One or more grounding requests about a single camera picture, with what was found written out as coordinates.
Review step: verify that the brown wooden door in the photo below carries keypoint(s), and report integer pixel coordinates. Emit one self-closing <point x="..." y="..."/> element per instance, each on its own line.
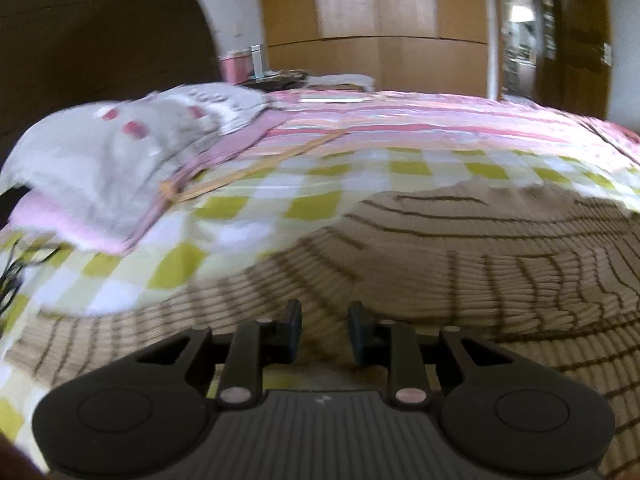
<point x="575" y="40"/>

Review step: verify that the beige brown-striped ribbed sweater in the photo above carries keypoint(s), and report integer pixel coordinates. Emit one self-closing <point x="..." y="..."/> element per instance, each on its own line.
<point x="450" y="260"/>

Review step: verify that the grey pillow with pink spots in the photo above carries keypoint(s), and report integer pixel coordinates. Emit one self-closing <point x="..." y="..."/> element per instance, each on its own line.
<point x="100" y="160"/>

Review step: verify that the pink storage box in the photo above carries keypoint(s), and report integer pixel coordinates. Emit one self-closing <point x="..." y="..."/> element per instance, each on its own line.
<point x="235" y="67"/>

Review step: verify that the dark wooden headboard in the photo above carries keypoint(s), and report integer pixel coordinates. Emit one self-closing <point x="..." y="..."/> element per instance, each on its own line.
<point x="100" y="45"/>

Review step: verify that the white plastic bag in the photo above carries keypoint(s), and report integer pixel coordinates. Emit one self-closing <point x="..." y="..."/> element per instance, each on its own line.
<point x="340" y="81"/>

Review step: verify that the yellow-green checked bed sheet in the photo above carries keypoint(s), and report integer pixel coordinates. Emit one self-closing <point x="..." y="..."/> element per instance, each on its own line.
<point x="225" y="220"/>

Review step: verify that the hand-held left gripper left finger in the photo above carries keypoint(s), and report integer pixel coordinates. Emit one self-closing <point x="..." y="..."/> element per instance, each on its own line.
<point x="292" y="327"/>

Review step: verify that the flat white paper box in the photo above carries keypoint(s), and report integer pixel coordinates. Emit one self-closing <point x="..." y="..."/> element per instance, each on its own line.
<point x="335" y="98"/>

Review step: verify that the steel thermos bottle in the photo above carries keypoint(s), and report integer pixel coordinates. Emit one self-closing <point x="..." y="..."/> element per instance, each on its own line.
<point x="257" y="60"/>

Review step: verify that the dark nightstand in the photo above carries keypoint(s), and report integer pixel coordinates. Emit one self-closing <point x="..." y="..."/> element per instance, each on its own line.
<point x="270" y="80"/>

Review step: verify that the pink striped quilt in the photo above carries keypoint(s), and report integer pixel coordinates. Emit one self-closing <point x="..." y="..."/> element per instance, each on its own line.
<point x="450" y="120"/>

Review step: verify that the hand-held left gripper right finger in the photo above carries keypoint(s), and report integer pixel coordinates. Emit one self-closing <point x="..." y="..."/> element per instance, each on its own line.
<point x="357" y="334"/>

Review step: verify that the light wooden wardrobe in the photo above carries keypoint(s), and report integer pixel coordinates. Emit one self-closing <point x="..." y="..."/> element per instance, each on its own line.
<point x="375" y="15"/>

